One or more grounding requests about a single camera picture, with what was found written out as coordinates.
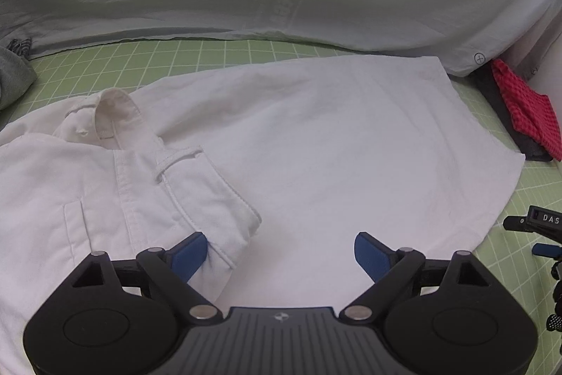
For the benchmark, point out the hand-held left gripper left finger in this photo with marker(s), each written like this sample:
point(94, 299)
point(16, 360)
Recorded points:
point(191, 254)

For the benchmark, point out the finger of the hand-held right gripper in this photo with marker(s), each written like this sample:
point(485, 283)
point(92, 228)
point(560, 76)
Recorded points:
point(546, 250)
point(516, 222)

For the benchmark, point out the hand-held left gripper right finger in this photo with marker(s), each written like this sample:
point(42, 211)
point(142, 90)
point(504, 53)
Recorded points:
point(371, 254)

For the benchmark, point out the white shirt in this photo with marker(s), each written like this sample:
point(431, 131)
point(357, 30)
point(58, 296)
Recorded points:
point(307, 146)

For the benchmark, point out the green grid mat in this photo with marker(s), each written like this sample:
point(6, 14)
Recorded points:
point(533, 184)

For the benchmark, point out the red waffle cloth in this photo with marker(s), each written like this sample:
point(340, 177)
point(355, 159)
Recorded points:
point(527, 111)

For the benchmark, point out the black folded garment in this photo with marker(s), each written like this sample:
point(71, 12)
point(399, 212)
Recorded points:
point(494, 98)

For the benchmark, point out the white panel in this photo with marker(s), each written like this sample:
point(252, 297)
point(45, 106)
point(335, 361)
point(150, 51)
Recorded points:
point(551, 50)

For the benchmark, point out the grey garment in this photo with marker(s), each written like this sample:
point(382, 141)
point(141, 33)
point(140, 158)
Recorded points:
point(13, 76)

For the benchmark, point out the blue plaid shirt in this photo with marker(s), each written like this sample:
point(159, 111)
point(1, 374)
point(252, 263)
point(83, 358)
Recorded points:
point(22, 47)

